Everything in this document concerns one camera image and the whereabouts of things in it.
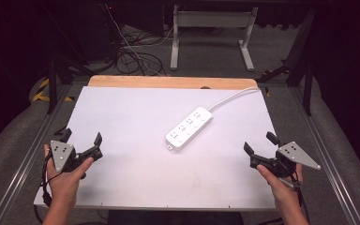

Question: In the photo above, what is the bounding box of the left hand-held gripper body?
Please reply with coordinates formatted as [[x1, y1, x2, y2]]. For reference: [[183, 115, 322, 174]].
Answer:
[[50, 140, 104, 173]]

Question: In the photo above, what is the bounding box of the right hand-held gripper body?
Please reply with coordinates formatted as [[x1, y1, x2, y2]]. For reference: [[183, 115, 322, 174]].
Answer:
[[249, 141, 323, 179]]

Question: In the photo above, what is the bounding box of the person's left hand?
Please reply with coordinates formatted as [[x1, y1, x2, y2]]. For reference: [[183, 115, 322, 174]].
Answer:
[[43, 143, 95, 204]]

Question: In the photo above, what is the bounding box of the person's right hand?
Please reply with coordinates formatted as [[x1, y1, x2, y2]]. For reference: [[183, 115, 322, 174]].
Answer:
[[256, 163, 305, 206]]

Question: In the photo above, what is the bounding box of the yellow black hazard tape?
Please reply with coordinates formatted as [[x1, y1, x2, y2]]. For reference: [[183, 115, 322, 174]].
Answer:
[[32, 77, 76, 103]]

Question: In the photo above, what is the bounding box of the white board sheet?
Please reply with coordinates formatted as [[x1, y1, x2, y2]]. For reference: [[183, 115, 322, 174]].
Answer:
[[33, 85, 278, 211]]

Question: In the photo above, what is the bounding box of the black metal stand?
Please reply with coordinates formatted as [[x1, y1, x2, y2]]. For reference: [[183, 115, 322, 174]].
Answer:
[[41, 37, 90, 115], [255, 8, 316, 117]]

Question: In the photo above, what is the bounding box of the white power strip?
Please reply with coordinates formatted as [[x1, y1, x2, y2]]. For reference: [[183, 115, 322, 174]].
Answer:
[[165, 106, 215, 153]]

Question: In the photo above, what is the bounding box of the wooden board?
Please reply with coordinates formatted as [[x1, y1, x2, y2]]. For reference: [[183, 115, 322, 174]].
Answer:
[[87, 74, 260, 91]]

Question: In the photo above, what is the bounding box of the person's dark clothing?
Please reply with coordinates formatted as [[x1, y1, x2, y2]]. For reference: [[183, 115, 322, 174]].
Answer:
[[107, 210, 246, 225]]

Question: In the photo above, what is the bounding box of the white metal stand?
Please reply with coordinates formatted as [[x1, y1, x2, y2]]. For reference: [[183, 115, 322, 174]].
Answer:
[[170, 4, 260, 72]]

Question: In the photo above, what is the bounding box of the aluminium rail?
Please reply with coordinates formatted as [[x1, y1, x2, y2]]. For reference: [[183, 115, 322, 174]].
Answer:
[[289, 86, 360, 225], [0, 83, 73, 225]]

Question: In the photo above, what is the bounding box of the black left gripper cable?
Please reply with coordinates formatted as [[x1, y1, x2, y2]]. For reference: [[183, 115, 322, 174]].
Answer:
[[33, 151, 64, 225]]

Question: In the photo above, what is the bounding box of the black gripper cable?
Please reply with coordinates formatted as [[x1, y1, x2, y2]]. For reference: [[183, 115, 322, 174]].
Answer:
[[277, 170, 312, 225], [33, 151, 64, 225]]

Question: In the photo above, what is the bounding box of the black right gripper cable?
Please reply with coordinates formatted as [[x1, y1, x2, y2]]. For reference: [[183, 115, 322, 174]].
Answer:
[[277, 170, 312, 225]]

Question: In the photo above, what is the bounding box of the white power strip cable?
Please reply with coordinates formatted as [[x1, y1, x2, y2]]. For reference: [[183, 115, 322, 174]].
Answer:
[[207, 86, 261, 113]]

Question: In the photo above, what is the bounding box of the black floor cables bundle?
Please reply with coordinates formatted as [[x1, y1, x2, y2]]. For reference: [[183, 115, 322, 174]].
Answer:
[[114, 29, 169, 78]]

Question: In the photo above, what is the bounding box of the thin white floor cable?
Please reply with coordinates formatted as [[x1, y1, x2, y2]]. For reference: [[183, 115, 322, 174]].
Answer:
[[103, 3, 174, 77]]

